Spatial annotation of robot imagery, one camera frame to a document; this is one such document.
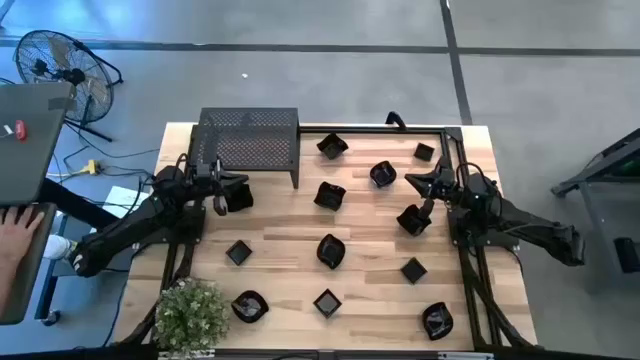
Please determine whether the artificial green potted plant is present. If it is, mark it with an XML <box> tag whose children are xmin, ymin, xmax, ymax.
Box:
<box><xmin>153</xmin><ymin>277</ymin><xmax>232</xmax><ymax>357</ymax></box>

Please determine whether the black box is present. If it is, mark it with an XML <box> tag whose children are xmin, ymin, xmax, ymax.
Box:
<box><xmin>613</xmin><ymin>235</ymin><xmax>640</xmax><ymax>275</ymax></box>

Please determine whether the white and yellow bottle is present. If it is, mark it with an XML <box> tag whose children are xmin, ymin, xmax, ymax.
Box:
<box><xmin>42</xmin><ymin>233</ymin><xmax>79</xmax><ymax>261</ymax></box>

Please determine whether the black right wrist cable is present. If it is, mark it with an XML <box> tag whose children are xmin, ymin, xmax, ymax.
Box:
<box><xmin>453</xmin><ymin>160</ymin><xmax>489</xmax><ymax>187</ymax></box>

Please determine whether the dark grey equipment cart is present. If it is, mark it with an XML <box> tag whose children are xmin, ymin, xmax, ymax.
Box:
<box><xmin>550</xmin><ymin>127</ymin><xmax>640</xmax><ymax>291</ymax></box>

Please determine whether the black round lobed mini plate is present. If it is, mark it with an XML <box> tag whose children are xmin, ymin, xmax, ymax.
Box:
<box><xmin>421</xmin><ymin>301</ymin><xmax>455</xmax><ymax>342</ymax></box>
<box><xmin>369</xmin><ymin>160</ymin><xmax>398</xmax><ymax>189</ymax></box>
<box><xmin>230</xmin><ymin>289</ymin><xmax>270</xmax><ymax>324</ymax></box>
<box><xmin>316</xmin><ymin>233</ymin><xmax>347</xmax><ymax>271</ymax></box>

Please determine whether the blue desk leg with caster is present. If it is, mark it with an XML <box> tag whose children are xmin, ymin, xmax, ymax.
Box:
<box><xmin>33</xmin><ymin>214</ymin><xmax>69</xmax><ymax>327</ymax></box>

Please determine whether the white paper sheet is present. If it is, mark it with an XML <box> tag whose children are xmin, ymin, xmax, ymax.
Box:
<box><xmin>102</xmin><ymin>185</ymin><xmax>151</xmax><ymax>214</ymax></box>

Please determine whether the black desk support beam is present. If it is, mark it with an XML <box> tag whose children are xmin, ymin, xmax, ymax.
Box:
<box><xmin>37</xmin><ymin>177</ymin><xmax>121</xmax><ymax>231</ymax></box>

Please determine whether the person's forearm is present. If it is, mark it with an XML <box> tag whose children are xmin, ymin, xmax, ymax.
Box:
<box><xmin>0</xmin><ymin>257</ymin><xmax>19</xmax><ymax>314</ymax></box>

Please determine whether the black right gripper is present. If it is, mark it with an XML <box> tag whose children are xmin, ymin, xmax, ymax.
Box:
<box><xmin>404</xmin><ymin>157</ymin><xmax>464</xmax><ymax>221</ymax></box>

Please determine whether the black perforated metal shelf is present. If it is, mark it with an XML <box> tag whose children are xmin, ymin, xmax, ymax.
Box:
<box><xmin>185</xmin><ymin>106</ymin><xmax>301</xmax><ymax>190</ymax></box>

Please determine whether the black floor fan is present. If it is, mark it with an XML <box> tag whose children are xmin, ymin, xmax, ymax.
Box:
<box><xmin>13</xmin><ymin>29</ymin><xmax>125</xmax><ymax>144</ymax></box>

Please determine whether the yellow power plug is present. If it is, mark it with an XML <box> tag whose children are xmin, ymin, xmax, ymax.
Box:
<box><xmin>74</xmin><ymin>158</ymin><xmax>104</xmax><ymax>176</ymax></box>

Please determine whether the black small square mini plate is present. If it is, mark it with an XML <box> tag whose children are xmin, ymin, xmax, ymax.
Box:
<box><xmin>399</xmin><ymin>256</ymin><xmax>429</xmax><ymax>285</ymax></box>
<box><xmin>312</xmin><ymin>288</ymin><xmax>344</xmax><ymax>320</ymax></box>
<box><xmin>224</xmin><ymin>239</ymin><xmax>254</xmax><ymax>267</ymax></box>
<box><xmin>412</xmin><ymin>142</ymin><xmax>436</xmax><ymax>163</ymax></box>

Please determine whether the person's hand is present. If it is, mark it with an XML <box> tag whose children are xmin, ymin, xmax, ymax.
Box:
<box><xmin>0</xmin><ymin>204</ymin><xmax>46</xmax><ymax>266</ymax></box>

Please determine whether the large grey desk panel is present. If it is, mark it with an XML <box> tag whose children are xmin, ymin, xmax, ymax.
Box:
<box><xmin>0</xmin><ymin>81</ymin><xmax>76</xmax><ymax>207</ymax></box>

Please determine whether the black arched cable loop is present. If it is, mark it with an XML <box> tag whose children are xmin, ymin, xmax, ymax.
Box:
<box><xmin>384</xmin><ymin>110</ymin><xmax>409</xmax><ymax>130</ymax></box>

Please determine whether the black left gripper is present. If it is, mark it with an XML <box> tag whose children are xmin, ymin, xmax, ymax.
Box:
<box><xmin>187</xmin><ymin>158</ymin><xmax>250</xmax><ymax>217</ymax></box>

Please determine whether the black aluminium extrusion frame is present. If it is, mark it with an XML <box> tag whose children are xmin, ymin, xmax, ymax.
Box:
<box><xmin>117</xmin><ymin>124</ymin><xmax>539</xmax><ymax>360</ymax></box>

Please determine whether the black wavy square mini plate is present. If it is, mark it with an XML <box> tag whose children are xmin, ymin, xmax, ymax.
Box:
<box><xmin>224</xmin><ymin>182</ymin><xmax>255</xmax><ymax>214</ymax></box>
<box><xmin>316</xmin><ymin>132</ymin><xmax>350</xmax><ymax>161</ymax></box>
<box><xmin>396</xmin><ymin>203</ymin><xmax>434</xmax><ymax>238</ymax></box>
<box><xmin>313</xmin><ymin>180</ymin><xmax>348</xmax><ymax>213</ymax></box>

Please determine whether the black floor cable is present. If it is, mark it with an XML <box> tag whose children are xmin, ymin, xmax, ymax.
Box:
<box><xmin>52</xmin><ymin>119</ymin><xmax>161</xmax><ymax>181</ymax></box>

